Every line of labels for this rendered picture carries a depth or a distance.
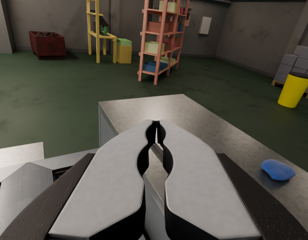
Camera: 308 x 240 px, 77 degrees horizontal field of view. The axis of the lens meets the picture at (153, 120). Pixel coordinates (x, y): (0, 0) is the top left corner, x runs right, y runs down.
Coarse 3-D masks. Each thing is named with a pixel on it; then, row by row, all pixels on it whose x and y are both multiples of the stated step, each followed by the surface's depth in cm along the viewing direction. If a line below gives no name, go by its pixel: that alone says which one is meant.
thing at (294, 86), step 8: (296, 72) 444; (288, 80) 436; (296, 80) 421; (304, 80) 415; (288, 88) 437; (296, 88) 426; (304, 88) 425; (280, 96) 460; (288, 96) 441; (296, 96) 434; (280, 104) 459; (288, 104) 447; (296, 104) 447
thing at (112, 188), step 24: (144, 120) 12; (120, 144) 10; (144, 144) 10; (96, 168) 8; (120, 168) 8; (144, 168) 10; (72, 192) 7; (96, 192) 7; (120, 192) 7; (144, 192) 7; (72, 216) 6; (96, 216) 6; (120, 216) 6; (144, 216) 7
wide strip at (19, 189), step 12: (24, 168) 84; (36, 168) 85; (12, 180) 78; (24, 180) 78; (36, 180) 79; (48, 180) 80; (0, 192) 72; (12, 192) 73; (24, 192) 74; (36, 192) 74; (0, 204) 68; (12, 204) 69; (24, 204) 69; (0, 216) 65; (12, 216) 65; (0, 228) 61
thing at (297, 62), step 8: (296, 48) 581; (304, 48) 528; (288, 56) 566; (296, 56) 554; (304, 56) 530; (280, 64) 590; (288, 64) 568; (296, 64) 549; (304, 64) 532; (280, 72) 592; (288, 72) 571; (304, 72) 534; (280, 80) 594
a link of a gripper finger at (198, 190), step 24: (168, 120) 12; (168, 144) 10; (192, 144) 9; (168, 168) 10; (192, 168) 8; (216, 168) 8; (168, 192) 7; (192, 192) 7; (216, 192) 7; (168, 216) 7; (192, 216) 6; (216, 216) 6; (240, 216) 6
